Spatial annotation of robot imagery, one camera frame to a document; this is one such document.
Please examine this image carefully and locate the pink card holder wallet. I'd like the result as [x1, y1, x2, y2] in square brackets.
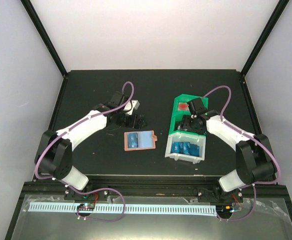
[124, 130, 158, 151]

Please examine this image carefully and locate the left frame post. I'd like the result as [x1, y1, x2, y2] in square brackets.
[19, 0, 68, 79]

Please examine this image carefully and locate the green storage bin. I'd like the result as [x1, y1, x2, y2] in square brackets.
[169, 94, 209, 136]

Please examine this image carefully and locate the small circuit board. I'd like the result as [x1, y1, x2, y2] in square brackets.
[77, 203, 95, 211]

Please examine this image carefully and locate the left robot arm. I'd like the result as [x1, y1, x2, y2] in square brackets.
[35, 92, 144, 200]

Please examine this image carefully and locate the blue credit card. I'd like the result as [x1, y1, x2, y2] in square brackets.
[127, 132, 138, 149]

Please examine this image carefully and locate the frame post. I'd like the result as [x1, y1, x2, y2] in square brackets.
[240, 0, 291, 76]
[19, 0, 68, 79]

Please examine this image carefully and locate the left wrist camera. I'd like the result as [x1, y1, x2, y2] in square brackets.
[124, 100, 140, 115]

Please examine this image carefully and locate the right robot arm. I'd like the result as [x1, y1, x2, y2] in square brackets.
[186, 97, 280, 202]

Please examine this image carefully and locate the purple cable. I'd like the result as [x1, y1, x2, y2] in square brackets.
[202, 85, 282, 222]
[34, 81, 135, 223]

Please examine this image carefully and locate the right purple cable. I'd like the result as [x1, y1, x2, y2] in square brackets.
[202, 85, 282, 222]

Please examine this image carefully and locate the light blue slotted cable duct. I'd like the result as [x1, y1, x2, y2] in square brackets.
[28, 202, 217, 217]

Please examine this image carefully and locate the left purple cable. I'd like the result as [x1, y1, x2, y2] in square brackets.
[34, 81, 135, 223]

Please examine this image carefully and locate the black aluminium rail frame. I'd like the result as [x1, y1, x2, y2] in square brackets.
[23, 174, 292, 201]

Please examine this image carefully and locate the blue cards stack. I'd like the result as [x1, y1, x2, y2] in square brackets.
[171, 141, 200, 157]

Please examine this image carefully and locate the white storage bin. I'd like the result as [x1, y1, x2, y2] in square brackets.
[165, 132, 206, 164]

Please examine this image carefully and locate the right frame post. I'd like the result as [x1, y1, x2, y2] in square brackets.
[240, 0, 291, 76]

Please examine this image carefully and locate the red white cards stack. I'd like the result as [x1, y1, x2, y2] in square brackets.
[177, 102, 189, 111]

